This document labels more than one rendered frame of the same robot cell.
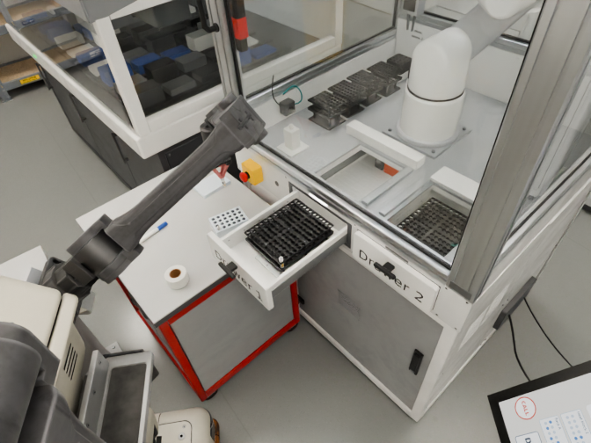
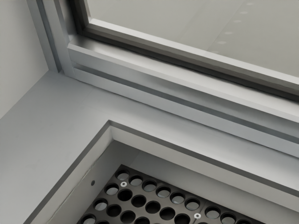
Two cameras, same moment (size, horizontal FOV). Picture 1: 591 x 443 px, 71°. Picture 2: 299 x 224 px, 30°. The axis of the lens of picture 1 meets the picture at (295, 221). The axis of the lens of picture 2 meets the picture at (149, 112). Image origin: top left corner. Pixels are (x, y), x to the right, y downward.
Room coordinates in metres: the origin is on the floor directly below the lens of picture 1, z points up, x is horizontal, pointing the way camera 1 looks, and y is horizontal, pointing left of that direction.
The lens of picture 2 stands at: (1.03, -0.44, 1.30)
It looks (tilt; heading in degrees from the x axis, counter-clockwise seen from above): 46 degrees down; 166
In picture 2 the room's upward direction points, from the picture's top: 9 degrees counter-clockwise
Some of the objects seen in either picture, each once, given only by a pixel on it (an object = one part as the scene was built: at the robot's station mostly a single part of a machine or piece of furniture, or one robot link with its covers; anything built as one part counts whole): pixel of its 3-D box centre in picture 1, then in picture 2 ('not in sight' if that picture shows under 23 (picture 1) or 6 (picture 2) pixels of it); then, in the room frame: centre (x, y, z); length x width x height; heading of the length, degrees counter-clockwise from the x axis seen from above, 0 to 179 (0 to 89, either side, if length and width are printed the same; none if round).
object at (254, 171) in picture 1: (251, 172); not in sight; (1.22, 0.15, 0.88); 0.07 x 0.05 x 0.07; 39
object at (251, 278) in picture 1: (238, 269); not in sight; (0.77, 0.18, 0.87); 0.29 x 0.02 x 0.11; 39
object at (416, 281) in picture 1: (391, 270); not in sight; (0.72, -0.27, 0.87); 0.29 x 0.02 x 0.11; 39
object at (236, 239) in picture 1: (291, 235); not in sight; (0.90, 0.02, 0.86); 0.40 x 0.26 x 0.06; 129
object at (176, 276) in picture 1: (177, 277); not in sight; (0.83, 0.40, 0.78); 0.07 x 0.07 x 0.04
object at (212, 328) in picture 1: (204, 281); not in sight; (1.10, 0.42, 0.38); 0.62 x 0.58 x 0.76; 39
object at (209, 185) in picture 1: (211, 185); not in sight; (1.29, 0.32, 0.77); 0.13 x 0.09 x 0.02; 129
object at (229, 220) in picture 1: (229, 222); not in sight; (1.06, 0.24, 0.78); 0.12 x 0.08 x 0.04; 116
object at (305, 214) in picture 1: (289, 235); not in sight; (0.89, 0.02, 0.87); 0.22 x 0.18 x 0.06; 129
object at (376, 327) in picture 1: (402, 240); not in sight; (1.23, -0.48, 0.40); 1.03 x 0.95 x 0.80; 39
